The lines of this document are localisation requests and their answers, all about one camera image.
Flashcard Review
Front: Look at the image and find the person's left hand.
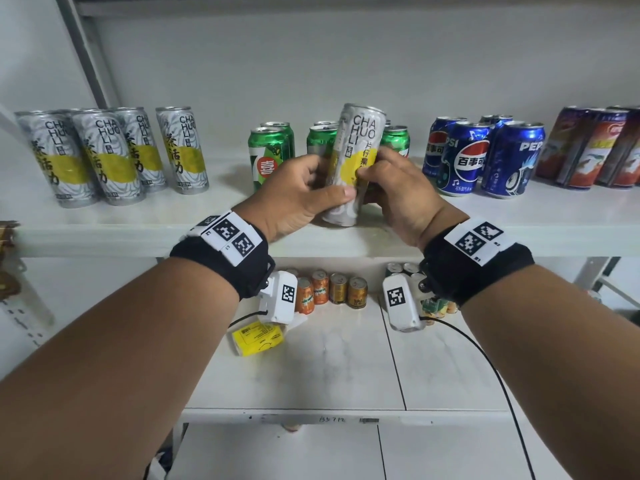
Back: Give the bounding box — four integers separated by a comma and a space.
234, 154, 356, 243

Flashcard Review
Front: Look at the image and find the person's right hand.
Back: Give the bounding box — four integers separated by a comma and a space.
356, 147, 471, 248

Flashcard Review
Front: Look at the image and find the tall silver yellow drink can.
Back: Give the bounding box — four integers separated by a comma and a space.
14, 111, 99, 209
114, 107, 169, 194
321, 103, 387, 228
155, 106, 210, 195
71, 110, 147, 206

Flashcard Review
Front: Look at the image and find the person's left forearm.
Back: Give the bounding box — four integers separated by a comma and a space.
0, 257, 242, 480

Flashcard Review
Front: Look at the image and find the person's right forearm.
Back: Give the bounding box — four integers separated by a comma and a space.
459, 265, 640, 480

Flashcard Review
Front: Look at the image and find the small orange soda can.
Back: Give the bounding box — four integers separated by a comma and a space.
294, 277, 316, 316
311, 270, 330, 306

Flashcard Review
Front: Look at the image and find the small gold drink can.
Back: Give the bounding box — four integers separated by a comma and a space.
329, 273, 349, 305
347, 277, 369, 310

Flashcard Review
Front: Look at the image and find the black wristband with marker tags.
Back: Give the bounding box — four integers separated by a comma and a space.
169, 210, 276, 301
419, 217, 536, 309

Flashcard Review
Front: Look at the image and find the small green yellow can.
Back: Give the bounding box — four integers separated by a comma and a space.
421, 297, 459, 319

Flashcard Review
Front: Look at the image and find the yellow packet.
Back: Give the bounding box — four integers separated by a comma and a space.
231, 320, 285, 357

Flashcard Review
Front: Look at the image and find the white metal shelf unit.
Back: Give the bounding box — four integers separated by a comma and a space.
0, 0, 640, 480

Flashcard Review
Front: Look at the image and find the tall red drink can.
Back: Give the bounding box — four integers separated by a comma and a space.
556, 108, 630, 190
534, 106, 592, 181
595, 105, 640, 189

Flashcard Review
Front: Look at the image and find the white wrist camera with marker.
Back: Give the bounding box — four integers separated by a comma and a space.
382, 274, 426, 333
257, 271, 299, 326

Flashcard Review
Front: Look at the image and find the black cable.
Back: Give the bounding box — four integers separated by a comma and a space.
421, 315, 524, 480
227, 311, 262, 329

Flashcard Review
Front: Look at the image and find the white slotted wall rail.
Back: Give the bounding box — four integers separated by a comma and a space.
0, 255, 55, 348

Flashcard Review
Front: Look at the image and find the brown object on wall rail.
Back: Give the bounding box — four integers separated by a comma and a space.
0, 221, 22, 300

